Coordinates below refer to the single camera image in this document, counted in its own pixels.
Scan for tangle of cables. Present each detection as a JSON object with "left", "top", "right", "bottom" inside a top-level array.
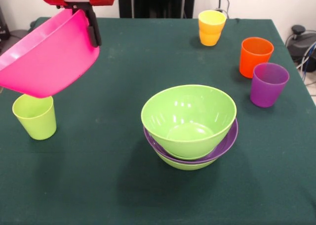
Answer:
[{"left": 295, "top": 41, "right": 316, "bottom": 87}]

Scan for lime green plastic cup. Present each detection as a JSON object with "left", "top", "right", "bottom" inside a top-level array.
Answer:
[{"left": 12, "top": 93, "right": 57, "bottom": 141}]

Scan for large pink plastic bowl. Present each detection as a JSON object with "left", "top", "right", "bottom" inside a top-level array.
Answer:
[{"left": 0, "top": 9, "right": 101, "bottom": 98}]

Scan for medium green plastic bowl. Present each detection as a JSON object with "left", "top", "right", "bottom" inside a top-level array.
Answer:
[{"left": 155, "top": 150, "right": 218, "bottom": 171}]

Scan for small green plastic bowl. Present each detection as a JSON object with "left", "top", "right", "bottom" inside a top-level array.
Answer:
[{"left": 164, "top": 148, "right": 217, "bottom": 161}]

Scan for dark green tablecloth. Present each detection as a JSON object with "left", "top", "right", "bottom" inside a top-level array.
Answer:
[{"left": 0, "top": 17, "right": 316, "bottom": 225}]

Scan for orange plastic cup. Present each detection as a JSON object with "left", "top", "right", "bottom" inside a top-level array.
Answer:
[{"left": 238, "top": 37, "right": 275, "bottom": 79}]

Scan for purple plastic bowl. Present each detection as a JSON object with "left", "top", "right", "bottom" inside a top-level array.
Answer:
[{"left": 143, "top": 117, "right": 239, "bottom": 164}]

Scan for yellow plastic cup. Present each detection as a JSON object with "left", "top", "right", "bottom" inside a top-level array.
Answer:
[
  {"left": 197, "top": 9, "right": 227, "bottom": 35},
  {"left": 199, "top": 30, "right": 222, "bottom": 47}
]

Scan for large green plastic bowl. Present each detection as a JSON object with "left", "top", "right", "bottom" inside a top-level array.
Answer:
[{"left": 140, "top": 84, "right": 237, "bottom": 159}]

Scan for purple plastic cup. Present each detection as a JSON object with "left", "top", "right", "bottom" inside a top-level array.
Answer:
[{"left": 250, "top": 62, "right": 290, "bottom": 108}]

